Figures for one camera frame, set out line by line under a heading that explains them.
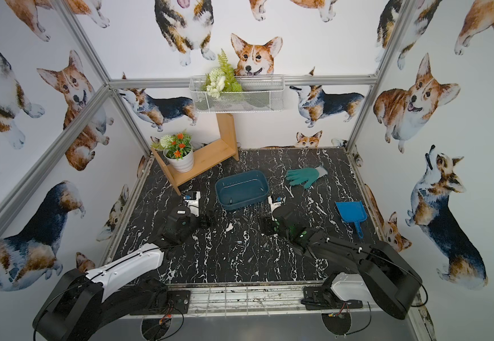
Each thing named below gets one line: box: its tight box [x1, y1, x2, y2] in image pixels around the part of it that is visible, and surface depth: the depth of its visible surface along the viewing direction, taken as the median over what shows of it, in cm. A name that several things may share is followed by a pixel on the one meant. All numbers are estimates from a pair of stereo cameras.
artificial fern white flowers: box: [200, 48, 243, 99], surface depth 82 cm
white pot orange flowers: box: [150, 130, 194, 173], surface depth 97 cm
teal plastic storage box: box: [215, 169, 270, 211], surface depth 109 cm
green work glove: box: [285, 164, 329, 189], surface depth 112 cm
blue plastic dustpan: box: [335, 201, 368, 239], surface depth 98 cm
